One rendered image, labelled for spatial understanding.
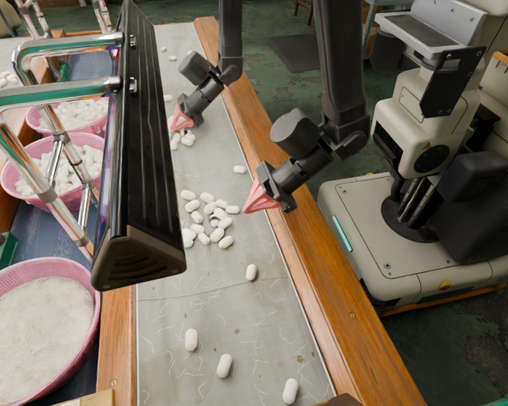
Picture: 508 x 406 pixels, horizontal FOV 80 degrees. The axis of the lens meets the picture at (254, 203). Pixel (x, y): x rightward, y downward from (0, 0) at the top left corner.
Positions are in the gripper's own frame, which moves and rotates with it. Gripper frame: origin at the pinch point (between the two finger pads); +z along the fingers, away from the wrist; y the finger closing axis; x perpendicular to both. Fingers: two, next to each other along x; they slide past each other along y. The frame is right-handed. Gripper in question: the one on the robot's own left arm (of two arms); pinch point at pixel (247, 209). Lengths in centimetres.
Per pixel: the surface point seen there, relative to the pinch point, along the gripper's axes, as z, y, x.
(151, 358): 21.8, 21.2, -8.6
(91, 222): 37.3, -18.1, -14.0
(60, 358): 34.1, 16.9, -17.7
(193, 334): 14.9, 20.0, -5.2
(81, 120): 36, -57, -22
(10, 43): 65, -135, -48
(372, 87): -66, -177, 163
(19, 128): 46, -53, -34
